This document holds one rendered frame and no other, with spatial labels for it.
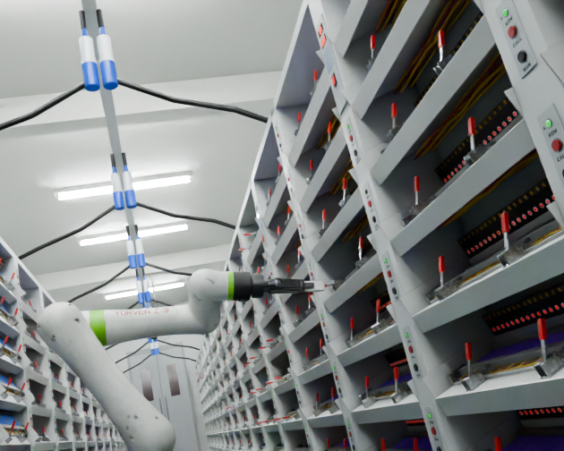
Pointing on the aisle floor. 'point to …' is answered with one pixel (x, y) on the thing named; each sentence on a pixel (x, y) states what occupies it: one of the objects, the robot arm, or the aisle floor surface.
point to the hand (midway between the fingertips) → (312, 286)
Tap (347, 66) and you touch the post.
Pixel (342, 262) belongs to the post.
